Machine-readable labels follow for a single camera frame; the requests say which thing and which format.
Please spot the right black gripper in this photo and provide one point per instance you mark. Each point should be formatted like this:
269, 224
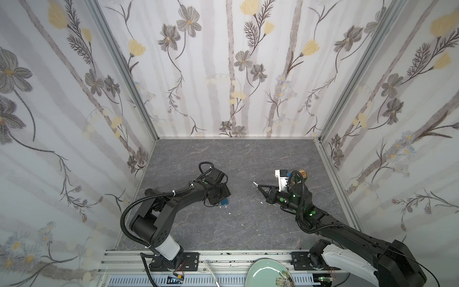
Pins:
271, 194

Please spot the aluminium frame rail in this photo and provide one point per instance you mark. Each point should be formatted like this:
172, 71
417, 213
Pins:
215, 269

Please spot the light green plate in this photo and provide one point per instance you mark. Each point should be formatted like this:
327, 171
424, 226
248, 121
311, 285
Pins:
268, 273

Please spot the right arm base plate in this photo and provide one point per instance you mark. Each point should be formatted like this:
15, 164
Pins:
304, 261

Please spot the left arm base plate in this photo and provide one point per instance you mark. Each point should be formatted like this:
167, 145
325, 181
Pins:
188, 261

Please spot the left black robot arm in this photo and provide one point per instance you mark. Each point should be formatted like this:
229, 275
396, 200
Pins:
149, 220

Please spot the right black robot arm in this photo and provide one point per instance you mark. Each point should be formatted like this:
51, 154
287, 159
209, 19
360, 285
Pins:
381, 263

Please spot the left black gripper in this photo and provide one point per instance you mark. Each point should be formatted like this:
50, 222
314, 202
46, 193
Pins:
220, 194

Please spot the blue padlock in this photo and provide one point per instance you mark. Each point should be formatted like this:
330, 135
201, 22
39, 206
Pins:
224, 202

